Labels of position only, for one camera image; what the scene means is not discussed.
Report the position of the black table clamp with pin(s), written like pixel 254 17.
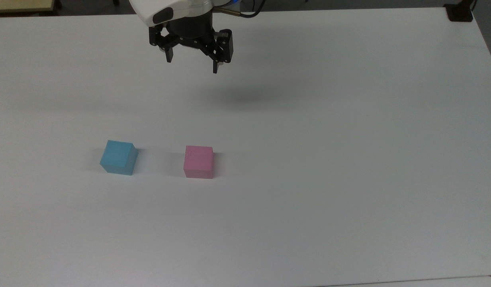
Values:
pixel 459 12

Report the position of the pink cube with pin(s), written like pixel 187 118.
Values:
pixel 198 161

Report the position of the blue cube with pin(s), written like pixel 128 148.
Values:
pixel 118 156

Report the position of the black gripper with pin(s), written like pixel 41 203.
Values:
pixel 189 28

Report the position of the light wooden table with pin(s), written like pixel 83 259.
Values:
pixel 20 5

